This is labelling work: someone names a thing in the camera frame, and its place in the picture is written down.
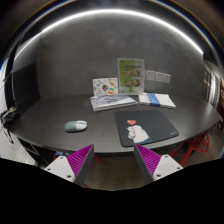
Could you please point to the black device with cables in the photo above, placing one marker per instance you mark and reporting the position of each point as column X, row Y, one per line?
column 9, row 117

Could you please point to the white and blue booklet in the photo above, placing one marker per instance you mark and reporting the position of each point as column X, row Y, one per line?
column 158, row 100

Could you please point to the green food poster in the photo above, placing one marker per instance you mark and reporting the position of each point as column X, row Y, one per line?
column 131, row 76

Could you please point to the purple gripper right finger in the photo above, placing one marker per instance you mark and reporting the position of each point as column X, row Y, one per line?
column 154, row 166

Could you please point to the white card with stickers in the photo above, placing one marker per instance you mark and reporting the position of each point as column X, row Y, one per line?
column 105, row 86

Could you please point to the curved ceiling light strip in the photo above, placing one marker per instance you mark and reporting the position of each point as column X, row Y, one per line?
column 109, row 34

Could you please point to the red chair frame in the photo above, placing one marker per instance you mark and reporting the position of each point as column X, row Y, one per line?
column 200, row 143

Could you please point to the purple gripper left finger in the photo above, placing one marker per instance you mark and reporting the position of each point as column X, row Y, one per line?
column 73, row 167

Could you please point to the black mouse pad with heart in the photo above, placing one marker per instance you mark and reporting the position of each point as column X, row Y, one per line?
column 143, row 127

